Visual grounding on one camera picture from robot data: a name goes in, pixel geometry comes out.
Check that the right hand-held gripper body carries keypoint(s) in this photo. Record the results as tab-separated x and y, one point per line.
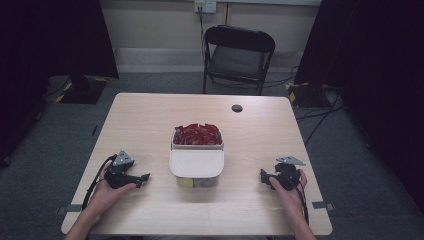
287	175

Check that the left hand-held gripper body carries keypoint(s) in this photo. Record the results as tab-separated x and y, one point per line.
117	176

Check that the yellow-lidded white coffee capsule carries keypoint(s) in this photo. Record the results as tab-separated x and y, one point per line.
184	182

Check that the white storage box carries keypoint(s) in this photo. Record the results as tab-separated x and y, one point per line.
196	181

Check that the white box lid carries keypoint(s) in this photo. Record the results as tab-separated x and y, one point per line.
196	163

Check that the person's left hand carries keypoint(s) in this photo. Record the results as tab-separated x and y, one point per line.
106	196

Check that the person's right hand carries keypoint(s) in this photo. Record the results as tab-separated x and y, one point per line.
289	199

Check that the grey coffee capsules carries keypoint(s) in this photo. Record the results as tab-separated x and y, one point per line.
206	182

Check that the red chili peppers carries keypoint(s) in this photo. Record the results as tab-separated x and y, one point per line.
197	134

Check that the black stand base striped tape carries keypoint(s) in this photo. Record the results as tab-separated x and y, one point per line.
306	95
81	91

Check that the black folding chair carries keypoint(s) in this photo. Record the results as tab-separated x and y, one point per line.
237	61

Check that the dark curtain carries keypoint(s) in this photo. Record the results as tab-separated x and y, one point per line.
50	50
376	66

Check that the grey table edge bracket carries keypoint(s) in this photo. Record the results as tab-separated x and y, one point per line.
70	208
322	205

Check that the white wall socket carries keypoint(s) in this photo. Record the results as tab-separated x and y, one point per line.
205	5

